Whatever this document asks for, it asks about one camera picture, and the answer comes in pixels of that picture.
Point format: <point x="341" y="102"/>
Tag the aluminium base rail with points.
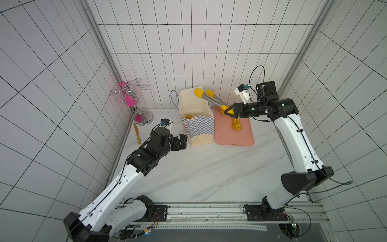
<point x="233" y="215"/>

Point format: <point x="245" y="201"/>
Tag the yellow steel bread tongs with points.
<point x="200" y="93"/>

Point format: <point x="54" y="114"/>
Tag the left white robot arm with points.
<point x="105" y="216"/>

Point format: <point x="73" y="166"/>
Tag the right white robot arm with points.
<point x="309" y="171"/>

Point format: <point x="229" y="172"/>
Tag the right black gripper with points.
<point x="239" y="110"/>

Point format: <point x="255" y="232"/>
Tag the pink plastic tray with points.
<point x="226" y="135"/>

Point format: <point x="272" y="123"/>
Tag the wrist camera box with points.
<point x="166" y="123"/>
<point x="265" y="92"/>

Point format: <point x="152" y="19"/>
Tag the wooden butter knife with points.
<point x="137" y="134"/>

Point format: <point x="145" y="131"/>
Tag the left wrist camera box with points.
<point x="166" y="123"/>

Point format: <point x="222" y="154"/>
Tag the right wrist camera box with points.
<point x="265" y="92"/>

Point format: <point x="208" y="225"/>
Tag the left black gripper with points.
<point x="183" y="142"/>

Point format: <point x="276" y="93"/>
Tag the braided twisted bread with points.
<point x="236" y="124"/>

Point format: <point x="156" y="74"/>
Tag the checkered paper bag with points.
<point x="199" y="129"/>

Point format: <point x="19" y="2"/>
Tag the silver pink mug tree stand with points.
<point x="125" y="93"/>

